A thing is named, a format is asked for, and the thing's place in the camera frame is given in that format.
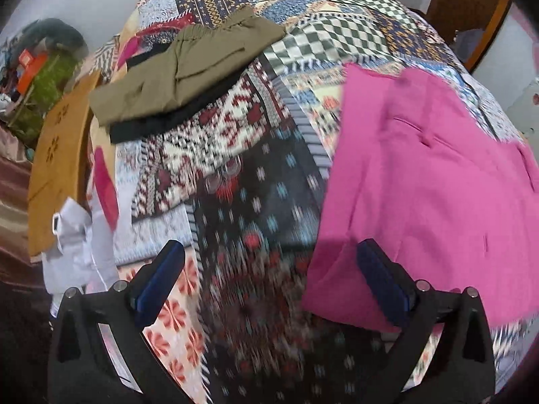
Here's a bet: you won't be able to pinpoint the wooden door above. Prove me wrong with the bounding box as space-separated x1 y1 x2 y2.
425 0 504 45

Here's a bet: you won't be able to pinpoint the pile of clothes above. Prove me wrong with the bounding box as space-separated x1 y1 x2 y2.
0 36 27 108

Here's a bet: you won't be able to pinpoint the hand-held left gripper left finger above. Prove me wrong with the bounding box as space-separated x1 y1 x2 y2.
47 240 190 404

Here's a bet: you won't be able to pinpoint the black garment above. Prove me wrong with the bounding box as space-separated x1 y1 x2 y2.
108 44 250 144

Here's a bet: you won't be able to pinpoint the wooden wardrobe frame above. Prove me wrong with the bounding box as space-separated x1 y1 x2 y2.
462 0 513 73

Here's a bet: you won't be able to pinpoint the white cloth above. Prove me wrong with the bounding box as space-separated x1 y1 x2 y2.
41 196 121 318

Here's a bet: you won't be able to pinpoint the green patterned bag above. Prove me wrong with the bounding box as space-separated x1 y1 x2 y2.
7 53 80 146

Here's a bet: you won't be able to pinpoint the white wardrobe door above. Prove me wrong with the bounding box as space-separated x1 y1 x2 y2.
471 2 539 139

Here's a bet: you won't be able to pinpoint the red patterned cloth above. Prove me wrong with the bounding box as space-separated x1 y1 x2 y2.
117 13 196 70

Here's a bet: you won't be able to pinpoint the olive green pants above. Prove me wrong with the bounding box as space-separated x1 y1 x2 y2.
89 8 288 128

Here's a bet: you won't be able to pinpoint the patchwork printed blanket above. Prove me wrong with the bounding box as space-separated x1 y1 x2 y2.
86 0 539 404

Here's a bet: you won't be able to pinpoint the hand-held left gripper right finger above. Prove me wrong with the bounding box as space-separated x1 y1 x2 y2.
356 238 497 404

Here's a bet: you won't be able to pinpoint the mustard embroidered cloth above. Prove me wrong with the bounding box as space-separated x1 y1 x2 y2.
26 68 104 258

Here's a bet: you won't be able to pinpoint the pink pants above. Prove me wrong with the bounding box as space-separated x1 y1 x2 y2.
301 63 539 334

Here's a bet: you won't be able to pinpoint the orange box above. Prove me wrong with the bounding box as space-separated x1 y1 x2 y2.
16 49 48 91

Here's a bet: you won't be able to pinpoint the grey plush pillow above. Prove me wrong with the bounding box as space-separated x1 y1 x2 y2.
20 18 90 60

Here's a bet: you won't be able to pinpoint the striped pink curtain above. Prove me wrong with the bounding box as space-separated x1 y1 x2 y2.
0 132 55 291

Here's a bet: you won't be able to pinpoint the grey-blue cloth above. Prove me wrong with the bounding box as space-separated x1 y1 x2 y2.
452 28 486 69

